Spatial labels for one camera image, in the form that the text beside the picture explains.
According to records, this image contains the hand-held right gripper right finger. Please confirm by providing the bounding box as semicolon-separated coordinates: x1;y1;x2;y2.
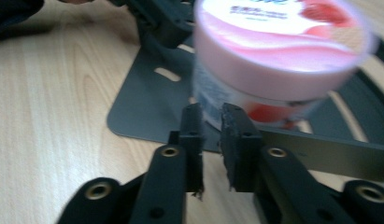
220;103;264;192

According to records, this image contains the pink cream jar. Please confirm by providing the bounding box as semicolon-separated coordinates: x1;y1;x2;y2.
192;0;377;131

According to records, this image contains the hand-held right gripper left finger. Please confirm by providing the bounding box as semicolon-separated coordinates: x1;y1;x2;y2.
168;103;206;200

